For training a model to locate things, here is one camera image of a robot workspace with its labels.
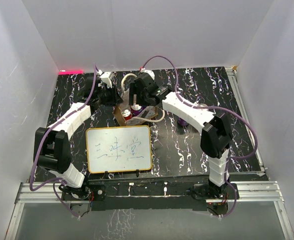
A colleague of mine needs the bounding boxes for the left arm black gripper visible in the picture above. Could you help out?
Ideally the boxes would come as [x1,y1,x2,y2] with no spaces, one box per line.
[97,85,124,107]

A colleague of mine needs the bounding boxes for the purple fanta can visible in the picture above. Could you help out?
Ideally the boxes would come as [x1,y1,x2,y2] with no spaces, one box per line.
[177,117,189,127]
[130,104,143,117]

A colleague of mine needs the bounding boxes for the printed canvas tote bag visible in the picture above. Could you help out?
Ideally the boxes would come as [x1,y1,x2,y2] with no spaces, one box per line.
[113,72,166,127]

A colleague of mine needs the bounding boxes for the red coke can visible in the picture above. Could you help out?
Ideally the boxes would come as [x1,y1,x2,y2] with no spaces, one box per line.
[197,103,208,108]
[121,108,133,121]

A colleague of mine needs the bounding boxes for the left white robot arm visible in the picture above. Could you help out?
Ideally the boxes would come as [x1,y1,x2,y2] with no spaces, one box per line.
[29,72,123,200]

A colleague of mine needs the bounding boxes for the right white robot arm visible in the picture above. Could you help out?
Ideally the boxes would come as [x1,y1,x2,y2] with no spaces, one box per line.
[129,72,233,199]

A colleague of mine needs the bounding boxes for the red light strip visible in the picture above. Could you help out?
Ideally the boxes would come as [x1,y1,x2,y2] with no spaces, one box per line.
[59,70,83,75]

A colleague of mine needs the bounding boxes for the yellow-framed whiteboard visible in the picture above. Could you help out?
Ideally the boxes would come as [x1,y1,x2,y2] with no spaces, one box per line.
[86,125,152,174]

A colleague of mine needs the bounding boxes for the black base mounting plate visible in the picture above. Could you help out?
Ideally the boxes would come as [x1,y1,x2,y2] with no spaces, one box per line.
[59,174,240,212]

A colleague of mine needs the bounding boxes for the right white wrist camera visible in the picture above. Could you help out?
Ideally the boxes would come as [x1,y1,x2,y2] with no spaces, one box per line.
[140,68,155,80]

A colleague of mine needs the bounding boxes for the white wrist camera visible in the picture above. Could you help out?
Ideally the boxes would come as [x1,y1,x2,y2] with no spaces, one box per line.
[140,68,155,80]
[97,70,114,89]

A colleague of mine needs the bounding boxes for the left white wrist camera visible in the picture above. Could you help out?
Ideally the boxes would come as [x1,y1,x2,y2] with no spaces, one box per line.
[97,70,114,89]

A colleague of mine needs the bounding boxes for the right side aluminium rail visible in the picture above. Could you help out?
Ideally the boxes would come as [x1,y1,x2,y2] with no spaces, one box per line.
[225,67,266,176]

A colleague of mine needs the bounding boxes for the aluminium frame rail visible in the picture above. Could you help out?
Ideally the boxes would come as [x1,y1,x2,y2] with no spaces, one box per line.
[5,181,92,240]

